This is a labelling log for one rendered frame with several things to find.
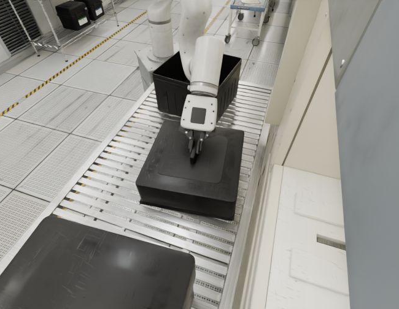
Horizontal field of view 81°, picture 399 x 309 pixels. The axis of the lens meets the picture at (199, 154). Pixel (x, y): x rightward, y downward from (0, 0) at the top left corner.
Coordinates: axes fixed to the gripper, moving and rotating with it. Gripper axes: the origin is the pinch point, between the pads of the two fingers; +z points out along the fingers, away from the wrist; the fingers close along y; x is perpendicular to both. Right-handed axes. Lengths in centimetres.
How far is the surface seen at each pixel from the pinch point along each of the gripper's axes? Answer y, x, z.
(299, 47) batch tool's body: 23.9, -5.7, -29.5
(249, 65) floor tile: 16, 221, -97
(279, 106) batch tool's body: 23.6, 7.4, -16.4
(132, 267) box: -1.3, -36.3, 18.3
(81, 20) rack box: -204, 216, -130
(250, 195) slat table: 18.8, 4.7, 12.9
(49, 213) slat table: -39.7, -8.1, 25.7
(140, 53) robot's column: -50, 65, -47
